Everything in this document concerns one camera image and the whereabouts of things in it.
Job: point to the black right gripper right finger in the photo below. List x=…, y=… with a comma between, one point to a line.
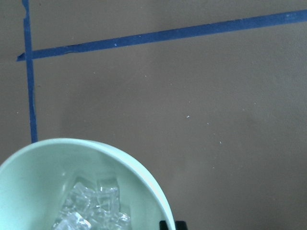
x=181, y=225

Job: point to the light green bowl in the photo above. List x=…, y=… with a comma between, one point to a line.
x=35, y=181

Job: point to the ice cubes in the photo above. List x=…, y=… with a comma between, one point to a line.
x=93, y=204

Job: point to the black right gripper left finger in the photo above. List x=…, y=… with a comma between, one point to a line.
x=163, y=225

